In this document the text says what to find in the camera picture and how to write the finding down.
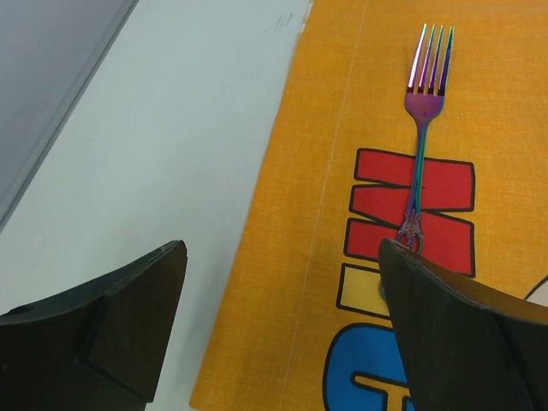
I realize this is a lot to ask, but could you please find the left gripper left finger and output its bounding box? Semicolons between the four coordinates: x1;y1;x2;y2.
1;241;188;410

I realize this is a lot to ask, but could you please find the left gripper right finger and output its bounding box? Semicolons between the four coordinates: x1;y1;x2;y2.
378;239;547;410

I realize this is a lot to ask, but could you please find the orange Mickey Mouse placemat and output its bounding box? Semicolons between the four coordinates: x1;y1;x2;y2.
190;1;547;410

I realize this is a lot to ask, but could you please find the aluminium rail frame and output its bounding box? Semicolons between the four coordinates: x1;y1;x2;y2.
1;1;136;223

